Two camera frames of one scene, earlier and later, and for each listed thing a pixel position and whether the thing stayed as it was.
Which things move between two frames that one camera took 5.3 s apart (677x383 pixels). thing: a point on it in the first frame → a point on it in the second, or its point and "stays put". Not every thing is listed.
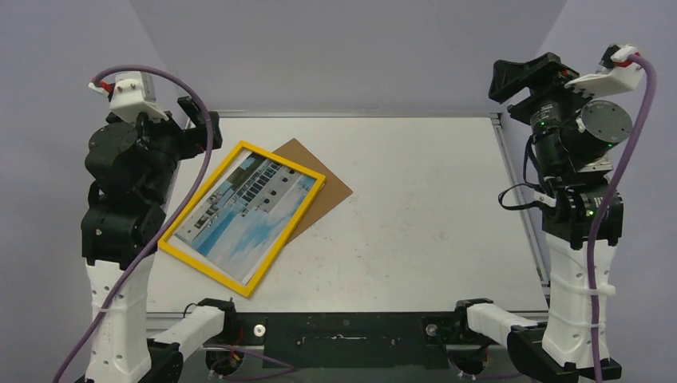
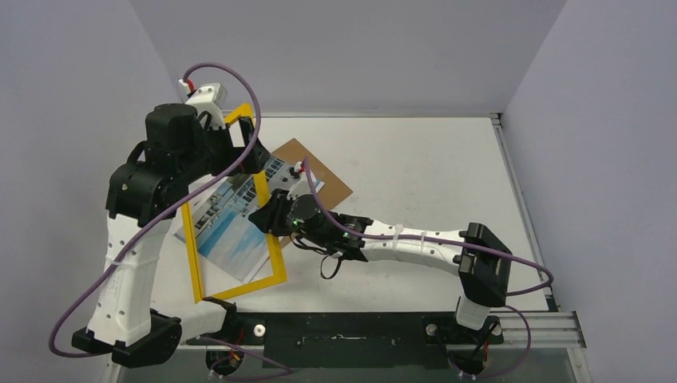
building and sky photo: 236,222 stays put
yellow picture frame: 279,242 → 245,111
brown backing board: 331,192 stays put
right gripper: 527,77 → 273,212
